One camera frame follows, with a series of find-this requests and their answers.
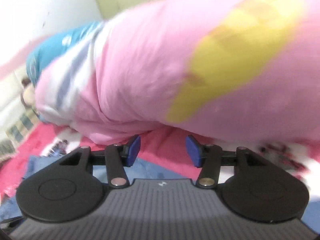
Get blue denim jeans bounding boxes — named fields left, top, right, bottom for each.
left=1, top=155, right=319, bottom=232

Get pink floral bed blanket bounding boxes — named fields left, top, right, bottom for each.
left=1, top=123, right=319, bottom=199

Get pink and blue quilt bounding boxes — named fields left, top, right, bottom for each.
left=26, top=0, right=319, bottom=144

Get plaid checked pillow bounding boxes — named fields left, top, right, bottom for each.
left=6, top=108, right=39, bottom=145

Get beige brown fleece garment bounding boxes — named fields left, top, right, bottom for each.
left=21, top=77, right=36, bottom=110

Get green fringed pillow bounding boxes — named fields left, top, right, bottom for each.
left=0, top=139, right=16, bottom=159

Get pink white padded headboard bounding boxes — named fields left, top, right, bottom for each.
left=1, top=35, right=48, bottom=130

